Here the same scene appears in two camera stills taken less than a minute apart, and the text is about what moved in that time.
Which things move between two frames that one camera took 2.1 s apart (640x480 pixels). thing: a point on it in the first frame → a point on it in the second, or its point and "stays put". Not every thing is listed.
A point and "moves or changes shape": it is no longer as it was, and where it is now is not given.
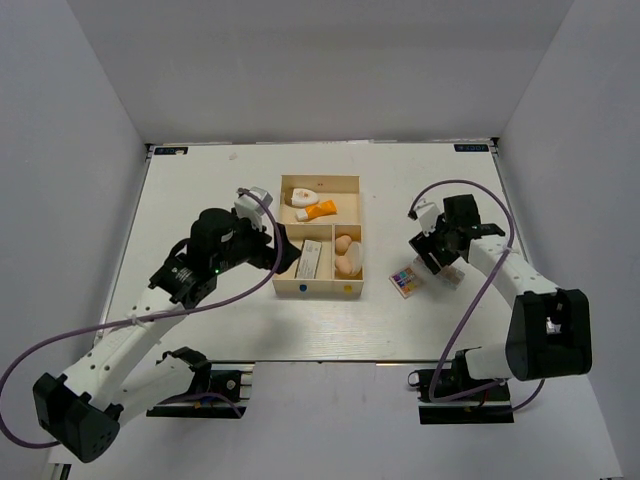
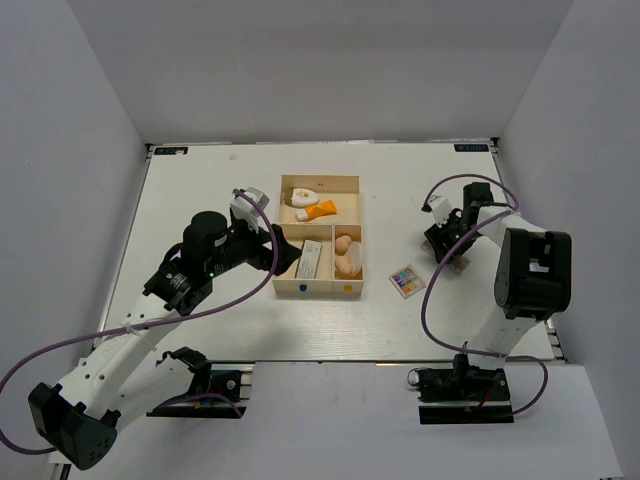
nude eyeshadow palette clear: [449, 275] moves or changes shape
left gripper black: [266, 254] stays put
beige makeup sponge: [343, 264] stays put
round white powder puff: [354, 252] stays put
